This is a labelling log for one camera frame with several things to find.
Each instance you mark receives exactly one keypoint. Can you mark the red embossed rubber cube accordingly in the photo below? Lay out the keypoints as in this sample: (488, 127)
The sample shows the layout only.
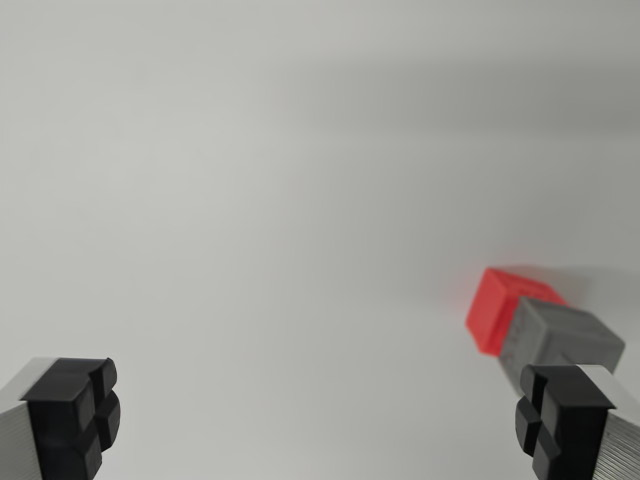
(487, 312)

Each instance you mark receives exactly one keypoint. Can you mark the grey embossed rubber cube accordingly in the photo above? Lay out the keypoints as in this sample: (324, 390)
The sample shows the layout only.
(560, 335)

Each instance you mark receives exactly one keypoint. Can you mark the black padded gripper right finger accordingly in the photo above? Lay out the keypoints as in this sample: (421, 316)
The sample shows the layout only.
(570, 425)

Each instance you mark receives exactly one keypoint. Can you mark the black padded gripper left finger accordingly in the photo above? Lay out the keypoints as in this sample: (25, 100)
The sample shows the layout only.
(60, 420)

